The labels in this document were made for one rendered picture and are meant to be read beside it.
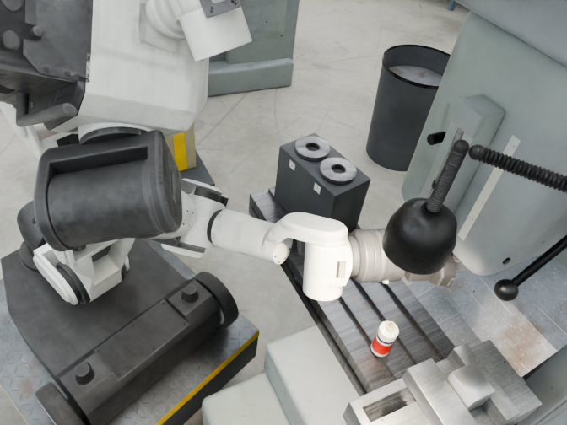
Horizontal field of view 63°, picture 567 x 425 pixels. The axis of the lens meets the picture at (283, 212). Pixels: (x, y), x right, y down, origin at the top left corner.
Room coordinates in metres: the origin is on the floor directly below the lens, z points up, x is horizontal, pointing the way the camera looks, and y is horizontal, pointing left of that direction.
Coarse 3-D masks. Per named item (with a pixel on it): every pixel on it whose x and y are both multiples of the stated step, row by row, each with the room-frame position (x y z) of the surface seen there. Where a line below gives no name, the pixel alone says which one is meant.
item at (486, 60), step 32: (480, 32) 0.53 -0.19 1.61; (448, 64) 0.56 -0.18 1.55; (480, 64) 0.52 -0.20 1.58; (512, 64) 0.48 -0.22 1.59; (544, 64) 0.46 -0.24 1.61; (448, 96) 0.54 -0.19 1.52; (512, 96) 0.47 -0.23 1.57; (544, 96) 0.44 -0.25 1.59; (512, 128) 0.45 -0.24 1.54; (544, 128) 0.43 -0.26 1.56; (416, 160) 0.55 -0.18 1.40; (544, 160) 0.41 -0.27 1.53; (416, 192) 0.53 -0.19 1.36; (480, 192) 0.45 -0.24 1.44; (512, 192) 0.42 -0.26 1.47; (544, 192) 0.41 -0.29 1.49; (480, 224) 0.43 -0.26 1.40; (512, 224) 0.41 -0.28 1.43; (544, 224) 0.43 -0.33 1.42; (480, 256) 0.42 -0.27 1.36; (512, 256) 0.42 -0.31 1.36
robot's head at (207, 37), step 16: (160, 0) 0.49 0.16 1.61; (176, 0) 0.48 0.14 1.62; (192, 0) 0.46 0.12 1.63; (160, 16) 0.49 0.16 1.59; (176, 16) 0.48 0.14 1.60; (192, 16) 0.45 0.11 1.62; (224, 16) 0.45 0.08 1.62; (240, 16) 0.47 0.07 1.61; (176, 32) 0.49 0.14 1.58; (192, 32) 0.45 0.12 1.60; (208, 32) 0.44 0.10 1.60; (224, 32) 0.45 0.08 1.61; (240, 32) 0.46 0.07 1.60; (192, 48) 0.45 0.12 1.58; (208, 48) 0.44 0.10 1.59; (224, 48) 0.44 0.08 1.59
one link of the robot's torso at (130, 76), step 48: (0, 0) 0.41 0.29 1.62; (48, 0) 0.44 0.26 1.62; (96, 0) 0.48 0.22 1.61; (144, 0) 0.52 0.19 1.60; (0, 48) 0.39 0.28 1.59; (48, 48) 0.41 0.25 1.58; (96, 48) 0.44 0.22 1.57; (144, 48) 0.48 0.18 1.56; (0, 96) 0.49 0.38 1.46; (48, 96) 0.46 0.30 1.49; (96, 96) 0.41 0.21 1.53; (144, 96) 0.45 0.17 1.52; (192, 96) 0.49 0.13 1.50
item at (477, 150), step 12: (480, 156) 0.33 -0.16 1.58; (492, 156) 0.33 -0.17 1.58; (504, 156) 0.33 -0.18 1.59; (504, 168) 0.32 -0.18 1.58; (516, 168) 0.32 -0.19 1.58; (528, 168) 0.32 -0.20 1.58; (540, 168) 0.32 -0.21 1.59; (540, 180) 0.31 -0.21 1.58; (552, 180) 0.31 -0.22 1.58; (564, 180) 0.31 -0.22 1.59
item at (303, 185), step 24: (288, 144) 0.96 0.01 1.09; (312, 144) 0.96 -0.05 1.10; (288, 168) 0.92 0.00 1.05; (312, 168) 0.88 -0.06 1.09; (336, 168) 0.89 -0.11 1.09; (288, 192) 0.91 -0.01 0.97; (312, 192) 0.84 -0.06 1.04; (336, 192) 0.80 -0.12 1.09; (360, 192) 0.85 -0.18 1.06; (336, 216) 0.80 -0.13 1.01
